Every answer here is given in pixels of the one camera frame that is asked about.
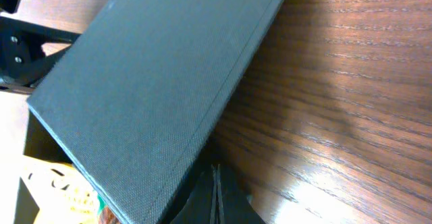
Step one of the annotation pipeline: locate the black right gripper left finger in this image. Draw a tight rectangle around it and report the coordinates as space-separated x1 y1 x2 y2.
171 166 216 224

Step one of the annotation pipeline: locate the black box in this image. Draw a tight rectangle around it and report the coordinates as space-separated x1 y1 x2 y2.
28 0 284 223

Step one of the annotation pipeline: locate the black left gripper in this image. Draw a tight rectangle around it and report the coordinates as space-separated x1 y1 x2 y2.
1 16 80 92

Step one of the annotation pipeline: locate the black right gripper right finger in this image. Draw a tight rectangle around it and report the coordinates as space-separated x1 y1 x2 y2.
216 165 265 224

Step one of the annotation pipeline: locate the yellow Hacks candy bag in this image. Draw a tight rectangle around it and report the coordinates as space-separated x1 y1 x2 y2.
20 155 103 224

